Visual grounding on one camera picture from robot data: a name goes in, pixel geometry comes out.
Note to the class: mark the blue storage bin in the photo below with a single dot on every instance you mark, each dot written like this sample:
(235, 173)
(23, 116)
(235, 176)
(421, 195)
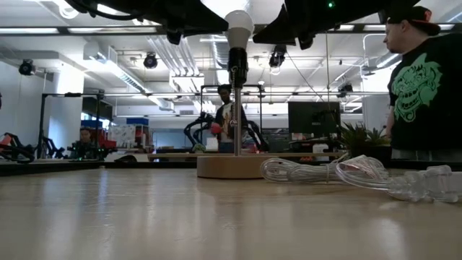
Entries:
(137, 121)

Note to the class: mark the black ceiling camera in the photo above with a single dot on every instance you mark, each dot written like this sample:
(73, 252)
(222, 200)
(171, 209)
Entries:
(277, 57)
(150, 61)
(345, 90)
(27, 67)

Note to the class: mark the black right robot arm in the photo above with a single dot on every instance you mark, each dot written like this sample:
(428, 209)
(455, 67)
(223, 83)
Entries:
(361, 9)

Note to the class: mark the person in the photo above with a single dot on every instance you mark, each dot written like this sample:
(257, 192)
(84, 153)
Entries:
(225, 122)
(85, 142)
(422, 90)

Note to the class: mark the black monitor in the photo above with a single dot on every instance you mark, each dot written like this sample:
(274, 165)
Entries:
(313, 117)

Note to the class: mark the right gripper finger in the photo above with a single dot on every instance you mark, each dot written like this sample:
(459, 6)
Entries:
(279, 30)

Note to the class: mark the black background rig frame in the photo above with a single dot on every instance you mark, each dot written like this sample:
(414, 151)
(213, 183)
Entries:
(42, 122)

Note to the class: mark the wooden-base table lamp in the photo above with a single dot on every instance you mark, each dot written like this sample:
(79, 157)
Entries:
(236, 167)

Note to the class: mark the red and black background robot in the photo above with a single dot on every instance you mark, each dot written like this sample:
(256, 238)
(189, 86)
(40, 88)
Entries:
(14, 148)

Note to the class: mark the small potted succulent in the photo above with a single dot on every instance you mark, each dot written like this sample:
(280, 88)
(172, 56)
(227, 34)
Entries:
(362, 141)

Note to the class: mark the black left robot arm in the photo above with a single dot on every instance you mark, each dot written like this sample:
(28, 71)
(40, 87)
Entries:
(115, 5)

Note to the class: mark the clear lamp plug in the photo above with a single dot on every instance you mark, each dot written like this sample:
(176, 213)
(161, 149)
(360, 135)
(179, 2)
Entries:
(429, 182)

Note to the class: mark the black background robot arms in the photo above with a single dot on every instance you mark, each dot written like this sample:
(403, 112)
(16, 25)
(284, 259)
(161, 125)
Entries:
(196, 130)

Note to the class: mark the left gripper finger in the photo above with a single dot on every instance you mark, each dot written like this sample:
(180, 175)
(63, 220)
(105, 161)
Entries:
(209, 28)

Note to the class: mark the white lightbulb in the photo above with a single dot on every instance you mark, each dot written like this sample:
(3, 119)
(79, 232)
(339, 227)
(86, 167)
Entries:
(239, 27)

